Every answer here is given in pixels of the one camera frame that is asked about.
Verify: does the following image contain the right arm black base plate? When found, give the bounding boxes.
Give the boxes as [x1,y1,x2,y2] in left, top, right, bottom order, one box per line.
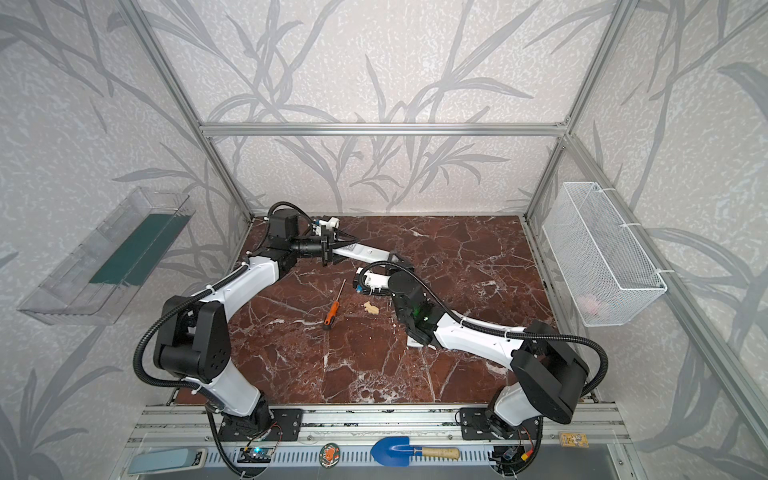
[456,407,543,441]

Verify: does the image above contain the round orange badge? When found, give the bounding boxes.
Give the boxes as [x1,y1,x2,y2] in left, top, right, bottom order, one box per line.
[319,443,341,469]

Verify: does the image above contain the white remote control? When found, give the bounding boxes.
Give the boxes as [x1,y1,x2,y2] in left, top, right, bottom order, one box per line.
[333,243,399,264]

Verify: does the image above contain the clear plastic wall bin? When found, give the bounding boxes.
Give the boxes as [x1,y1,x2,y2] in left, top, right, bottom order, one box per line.
[18,187,196,326]

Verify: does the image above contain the white remote control face up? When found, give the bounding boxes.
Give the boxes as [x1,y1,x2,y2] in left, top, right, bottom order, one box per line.
[406,335,436,350]

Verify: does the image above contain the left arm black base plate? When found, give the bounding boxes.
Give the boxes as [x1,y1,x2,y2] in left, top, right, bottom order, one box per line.
[218,408,304,442]

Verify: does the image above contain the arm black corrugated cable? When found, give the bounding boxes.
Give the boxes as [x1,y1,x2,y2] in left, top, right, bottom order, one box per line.
[132,201,313,390]
[355,260,610,397]

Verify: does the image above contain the small wooden animal figure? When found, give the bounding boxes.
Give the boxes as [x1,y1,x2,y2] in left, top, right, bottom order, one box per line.
[363,301,380,315]

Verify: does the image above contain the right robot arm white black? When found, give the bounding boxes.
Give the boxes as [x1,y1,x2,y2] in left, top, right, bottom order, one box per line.
[385,266,590,439]

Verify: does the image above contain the white wire mesh basket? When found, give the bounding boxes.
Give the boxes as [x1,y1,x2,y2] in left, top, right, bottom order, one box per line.
[543,182,667,327]

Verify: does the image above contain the orange handle screwdriver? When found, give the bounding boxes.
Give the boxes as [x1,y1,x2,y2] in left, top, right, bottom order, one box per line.
[322,280,346,330]

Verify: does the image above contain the pink object in basket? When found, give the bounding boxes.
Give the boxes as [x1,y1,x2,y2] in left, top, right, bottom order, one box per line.
[576,294,608,318]

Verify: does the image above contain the grey blue flat device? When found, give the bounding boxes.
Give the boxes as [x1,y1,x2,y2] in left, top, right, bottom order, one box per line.
[127,448,208,476]

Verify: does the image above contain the small green circuit board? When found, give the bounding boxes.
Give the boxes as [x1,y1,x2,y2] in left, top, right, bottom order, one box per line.
[236,447,274,464]

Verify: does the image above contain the blue toy shovel wooden handle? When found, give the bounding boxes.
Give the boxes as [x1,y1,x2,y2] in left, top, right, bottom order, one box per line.
[370,436,461,467]

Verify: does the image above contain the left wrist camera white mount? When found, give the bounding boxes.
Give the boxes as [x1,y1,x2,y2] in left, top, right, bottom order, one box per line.
[312,217,340,241]

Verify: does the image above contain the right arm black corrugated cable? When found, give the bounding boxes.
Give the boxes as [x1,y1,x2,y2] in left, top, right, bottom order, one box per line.
[355,260,610,397]

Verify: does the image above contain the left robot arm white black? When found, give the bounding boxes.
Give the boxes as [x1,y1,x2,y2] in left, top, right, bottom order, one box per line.
[134,202,387,438]

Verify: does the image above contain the yellow small circuit board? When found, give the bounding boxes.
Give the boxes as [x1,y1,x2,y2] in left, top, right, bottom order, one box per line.
[559,432,589,448]

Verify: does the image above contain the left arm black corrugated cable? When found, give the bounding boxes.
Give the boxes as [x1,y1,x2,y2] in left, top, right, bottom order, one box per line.
[132,201,313,390]

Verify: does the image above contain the right small electronics board wires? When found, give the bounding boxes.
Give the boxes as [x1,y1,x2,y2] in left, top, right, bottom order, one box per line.
[491,443,538,469]

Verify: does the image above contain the aluminium frame rail front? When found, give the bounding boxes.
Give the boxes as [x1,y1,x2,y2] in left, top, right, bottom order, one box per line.
[126,403,631,448]

